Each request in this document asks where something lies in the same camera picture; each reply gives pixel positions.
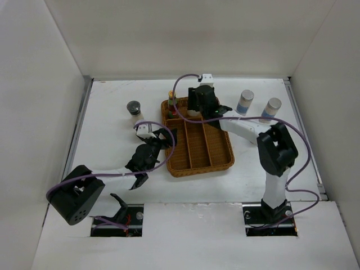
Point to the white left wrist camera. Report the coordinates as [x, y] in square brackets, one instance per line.
[145, 131]

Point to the dark lid spice jar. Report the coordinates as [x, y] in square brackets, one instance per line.
[134, 108]

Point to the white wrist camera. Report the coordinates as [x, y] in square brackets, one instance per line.
[145, 131]
[206, 80]

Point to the yellow cap red sauce bottle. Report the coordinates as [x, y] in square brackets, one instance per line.
[172, 102]

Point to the blue label salt jar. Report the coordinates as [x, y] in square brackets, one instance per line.
[244, 102]
[270, 110]

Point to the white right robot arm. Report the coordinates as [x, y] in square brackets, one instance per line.
[276, 148]

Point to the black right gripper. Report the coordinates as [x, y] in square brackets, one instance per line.
[193, 98]

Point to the black cap white bottle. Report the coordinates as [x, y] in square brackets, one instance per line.
[193, 113]

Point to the blue label salt jar left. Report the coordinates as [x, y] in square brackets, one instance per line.
[244, 102]

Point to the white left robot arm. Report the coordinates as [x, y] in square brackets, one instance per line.
[94, 192]

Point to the blue label salt jar right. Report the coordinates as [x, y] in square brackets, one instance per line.
[270, 110]

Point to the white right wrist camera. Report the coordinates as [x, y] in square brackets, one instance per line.
[206, 80]

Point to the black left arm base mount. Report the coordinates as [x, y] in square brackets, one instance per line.
[126, 222]

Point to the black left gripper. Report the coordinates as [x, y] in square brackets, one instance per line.
[157, 133]

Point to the white lid pepper jar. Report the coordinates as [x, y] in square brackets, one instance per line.
[139, 122]

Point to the brown wicker divided basket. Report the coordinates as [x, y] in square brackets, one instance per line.
[200, 148]

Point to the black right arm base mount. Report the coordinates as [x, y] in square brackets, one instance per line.
[257, 224]

